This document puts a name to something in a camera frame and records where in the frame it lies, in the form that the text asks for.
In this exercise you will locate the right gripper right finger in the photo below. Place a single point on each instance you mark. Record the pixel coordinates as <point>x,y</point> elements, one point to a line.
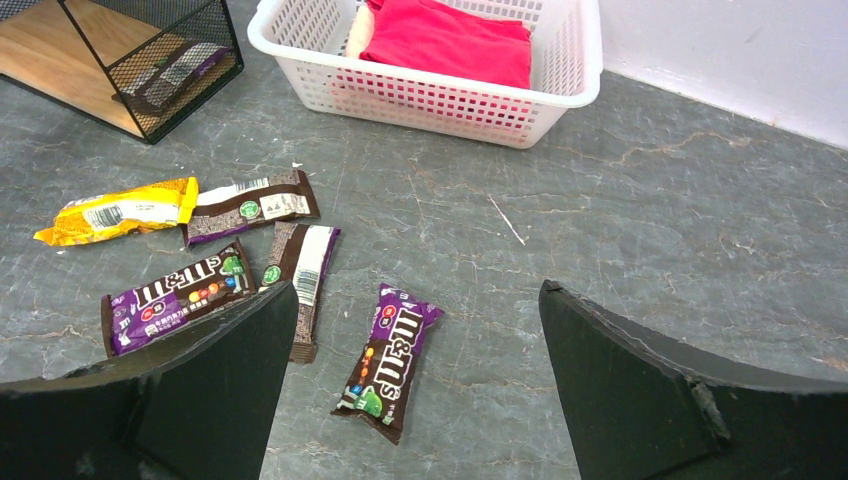
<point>641,405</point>

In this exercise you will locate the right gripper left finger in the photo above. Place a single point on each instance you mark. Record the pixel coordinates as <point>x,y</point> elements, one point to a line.
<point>196,404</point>

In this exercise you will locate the purple candy bag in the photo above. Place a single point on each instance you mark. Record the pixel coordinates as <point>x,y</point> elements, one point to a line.
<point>132,319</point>

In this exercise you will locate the purple brown M&M bag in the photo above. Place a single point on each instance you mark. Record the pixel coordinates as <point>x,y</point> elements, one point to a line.
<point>379,387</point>

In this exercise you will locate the yellow candy bag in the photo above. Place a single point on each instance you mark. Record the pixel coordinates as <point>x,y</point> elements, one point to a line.
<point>142,209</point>

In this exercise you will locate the brown candy bag middle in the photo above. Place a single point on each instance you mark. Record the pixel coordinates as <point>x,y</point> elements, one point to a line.
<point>301,254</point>

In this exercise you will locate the brown candy bag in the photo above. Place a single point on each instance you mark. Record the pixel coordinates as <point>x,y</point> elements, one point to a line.
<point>233,209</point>
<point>301,254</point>

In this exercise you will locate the brown candy bag top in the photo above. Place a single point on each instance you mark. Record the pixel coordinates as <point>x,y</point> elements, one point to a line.
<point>233,209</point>

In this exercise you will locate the brown candy bag lower shelf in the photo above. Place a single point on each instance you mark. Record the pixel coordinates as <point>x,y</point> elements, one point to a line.
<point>156,89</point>

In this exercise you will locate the white plastic basket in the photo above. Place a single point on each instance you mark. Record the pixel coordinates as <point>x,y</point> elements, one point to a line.
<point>307,39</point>

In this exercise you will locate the pink folded cloth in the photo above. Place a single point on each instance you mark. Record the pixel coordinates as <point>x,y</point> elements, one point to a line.
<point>434,37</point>

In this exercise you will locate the black wire wooden shelf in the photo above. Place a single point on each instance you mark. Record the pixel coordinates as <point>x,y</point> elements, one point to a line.
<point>86,55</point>

